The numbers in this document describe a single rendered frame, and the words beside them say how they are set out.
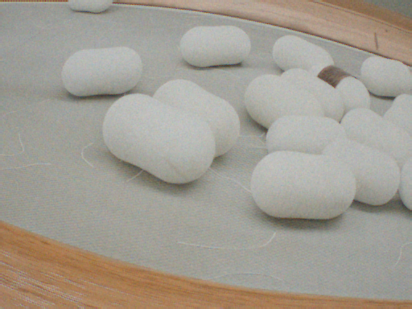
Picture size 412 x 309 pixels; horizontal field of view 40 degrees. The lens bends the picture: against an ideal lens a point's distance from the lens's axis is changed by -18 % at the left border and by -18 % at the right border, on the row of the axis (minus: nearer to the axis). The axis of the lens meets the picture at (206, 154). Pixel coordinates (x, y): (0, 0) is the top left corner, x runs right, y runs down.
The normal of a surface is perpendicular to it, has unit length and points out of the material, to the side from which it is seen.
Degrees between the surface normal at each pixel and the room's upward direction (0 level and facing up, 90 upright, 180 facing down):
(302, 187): 66
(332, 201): 85
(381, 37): 45
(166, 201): 0
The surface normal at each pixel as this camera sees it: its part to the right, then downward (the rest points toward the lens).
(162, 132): -0.39, -0.41
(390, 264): 0.14, -0.89
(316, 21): -0.01, -0.33
